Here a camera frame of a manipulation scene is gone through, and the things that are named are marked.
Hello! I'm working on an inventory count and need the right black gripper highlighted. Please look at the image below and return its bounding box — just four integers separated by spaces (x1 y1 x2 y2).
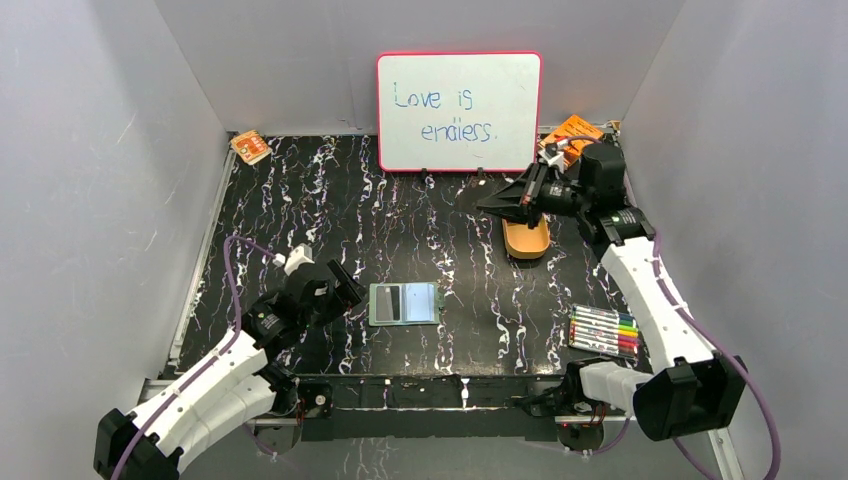
474 159 589 230

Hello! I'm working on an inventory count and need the green card holder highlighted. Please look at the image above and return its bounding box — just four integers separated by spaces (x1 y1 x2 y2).
368 282 444 327

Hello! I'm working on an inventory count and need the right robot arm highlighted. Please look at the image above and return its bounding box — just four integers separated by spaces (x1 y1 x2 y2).
476 143 746 441

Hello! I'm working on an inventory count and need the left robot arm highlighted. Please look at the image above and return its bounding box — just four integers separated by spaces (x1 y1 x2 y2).
93 260 365 479

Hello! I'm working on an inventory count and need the small orange card box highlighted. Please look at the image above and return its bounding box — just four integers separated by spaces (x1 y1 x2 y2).
230 130 271 165

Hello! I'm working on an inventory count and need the orange oval tray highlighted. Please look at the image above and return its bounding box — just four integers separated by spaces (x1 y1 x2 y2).
501 217 551 260

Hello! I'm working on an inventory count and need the orange book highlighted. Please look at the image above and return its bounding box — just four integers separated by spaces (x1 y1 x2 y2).
539 114 604 158

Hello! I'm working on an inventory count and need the pink framed whiteboard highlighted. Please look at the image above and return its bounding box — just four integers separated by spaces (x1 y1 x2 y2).
376 51 543 172

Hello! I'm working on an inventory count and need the black base bar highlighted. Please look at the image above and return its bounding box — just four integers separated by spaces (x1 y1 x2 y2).
235 374 627 444

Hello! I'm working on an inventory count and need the pack of coloured markers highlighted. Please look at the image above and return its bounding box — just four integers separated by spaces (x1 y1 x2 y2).
567 305 643 359

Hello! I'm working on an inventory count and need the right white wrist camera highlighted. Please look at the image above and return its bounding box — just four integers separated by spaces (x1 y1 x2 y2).
536 137 570 173

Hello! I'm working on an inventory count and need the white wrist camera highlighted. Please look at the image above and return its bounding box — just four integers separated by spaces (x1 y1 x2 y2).
272 243 314 275
536 137 570 173

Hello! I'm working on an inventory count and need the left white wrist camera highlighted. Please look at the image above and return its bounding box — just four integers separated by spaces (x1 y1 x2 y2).
272 243 314 275

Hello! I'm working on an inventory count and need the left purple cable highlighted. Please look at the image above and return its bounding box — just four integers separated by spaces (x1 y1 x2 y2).
105 235 283 480

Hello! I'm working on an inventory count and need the purple cable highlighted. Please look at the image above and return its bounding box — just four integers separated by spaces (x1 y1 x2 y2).
553 135 783 480
105 235 283 480

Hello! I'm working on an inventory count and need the aluminium frame rail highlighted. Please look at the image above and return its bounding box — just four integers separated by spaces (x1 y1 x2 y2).
119 374 743 480

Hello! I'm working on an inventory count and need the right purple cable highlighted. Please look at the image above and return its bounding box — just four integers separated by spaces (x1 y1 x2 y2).
553 135 783 480

